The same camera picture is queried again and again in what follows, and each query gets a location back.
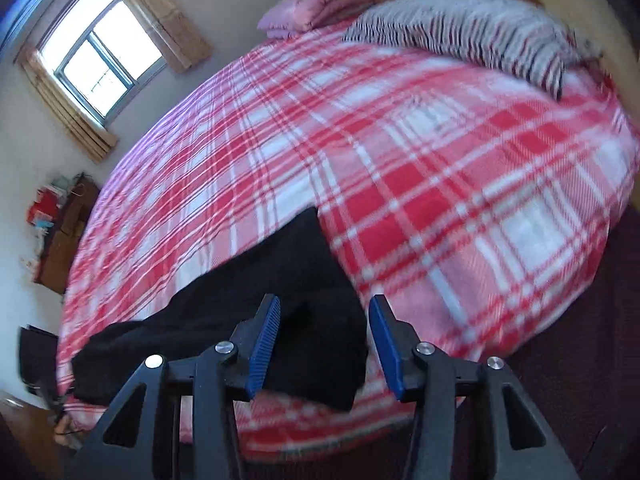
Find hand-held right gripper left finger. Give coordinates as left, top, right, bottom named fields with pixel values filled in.
left=62, top=294, right=282, bottom=480

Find red bag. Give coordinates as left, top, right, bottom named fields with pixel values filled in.
left=27, top=187, right=63, bottom=226

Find black chair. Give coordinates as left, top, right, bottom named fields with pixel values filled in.
left=17, top=325, right=66, bottom=411

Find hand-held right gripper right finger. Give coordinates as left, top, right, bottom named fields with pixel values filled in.
left=368, top=294, right=581, bottom=480

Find brown wooden dresser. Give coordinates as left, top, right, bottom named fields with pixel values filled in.
left=32, top=172, right=103, bottom=296

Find red plaid bed blanket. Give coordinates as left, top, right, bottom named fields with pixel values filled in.
left=55, top=25, right=638, bottom=461

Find pink folded quilt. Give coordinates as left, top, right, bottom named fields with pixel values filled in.
left=257, top=0, right=388, bottom=41

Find window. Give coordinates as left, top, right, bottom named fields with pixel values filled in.
left=37, top=0, right=168, bottom=123

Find striped pillow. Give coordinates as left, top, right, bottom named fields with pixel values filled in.
left=341, top=0, right=608, bottom=101

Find black pants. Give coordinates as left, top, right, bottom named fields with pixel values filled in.
left=70, top=206, right=371, bottom=413

